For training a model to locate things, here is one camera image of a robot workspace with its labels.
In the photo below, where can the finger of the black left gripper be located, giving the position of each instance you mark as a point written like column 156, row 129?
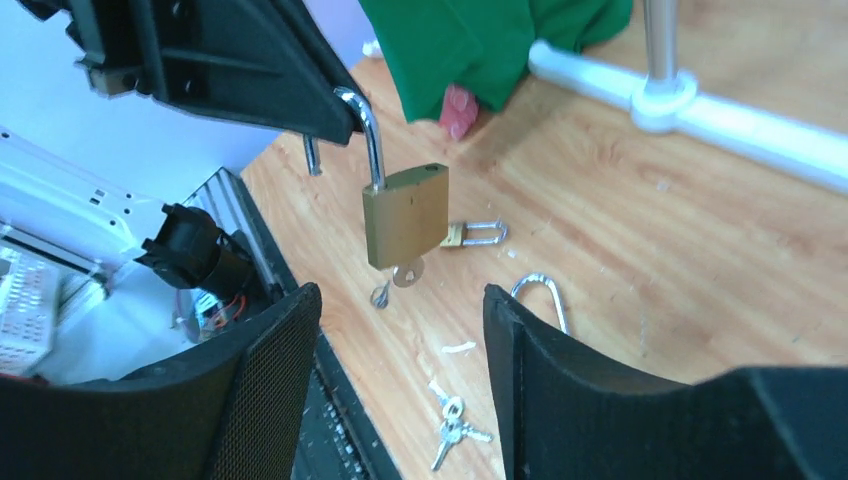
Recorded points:
column 257, row 62

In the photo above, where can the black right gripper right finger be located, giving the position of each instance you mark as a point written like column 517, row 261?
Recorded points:
column 567, row 411

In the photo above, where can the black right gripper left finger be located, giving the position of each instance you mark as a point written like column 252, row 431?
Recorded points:
column 229, row 408

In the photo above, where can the small brass padlock with key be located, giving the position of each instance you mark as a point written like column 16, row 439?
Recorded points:
column 461, row 234

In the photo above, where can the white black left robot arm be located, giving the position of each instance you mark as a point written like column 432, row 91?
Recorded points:
column 182, row 245

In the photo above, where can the silver key bunch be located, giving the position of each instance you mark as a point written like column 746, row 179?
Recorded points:
column 453, row 429

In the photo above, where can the pink patterned garment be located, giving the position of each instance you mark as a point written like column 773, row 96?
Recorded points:
column 460, row 110

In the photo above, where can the green garment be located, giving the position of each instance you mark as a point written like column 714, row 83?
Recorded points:
column 480, row 45

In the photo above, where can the white perforated plastic basket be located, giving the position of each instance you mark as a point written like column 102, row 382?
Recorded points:
column 29, row 296

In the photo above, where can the white metal clothes rack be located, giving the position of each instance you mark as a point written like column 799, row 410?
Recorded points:
column 667, row 99

